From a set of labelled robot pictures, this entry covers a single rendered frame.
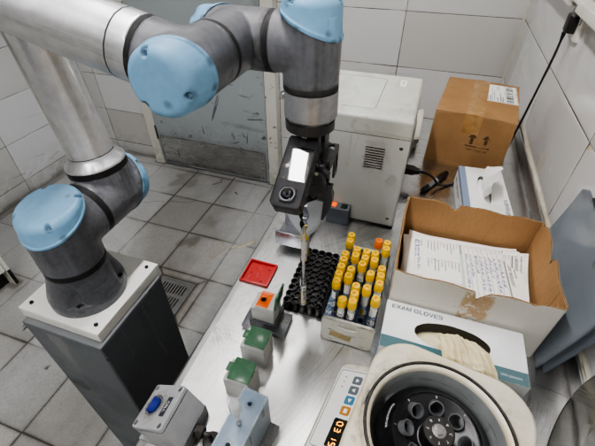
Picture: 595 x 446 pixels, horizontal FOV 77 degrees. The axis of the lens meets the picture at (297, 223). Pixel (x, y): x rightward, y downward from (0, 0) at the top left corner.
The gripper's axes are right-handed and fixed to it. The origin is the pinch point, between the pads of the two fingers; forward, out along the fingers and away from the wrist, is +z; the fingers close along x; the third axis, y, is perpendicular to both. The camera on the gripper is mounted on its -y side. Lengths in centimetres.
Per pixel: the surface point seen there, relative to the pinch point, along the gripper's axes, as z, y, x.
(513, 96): 4, 88, -44
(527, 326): 13.7, 2.6, -40.6
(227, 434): 12.1, -30.2, 1.6
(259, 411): 12.1, -26.0, -1.5
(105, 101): 68, 166, 205
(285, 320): 20.7, -4.8, 2.2
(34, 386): 110, -9, 113
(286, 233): 16.1, 15.4, 8.9
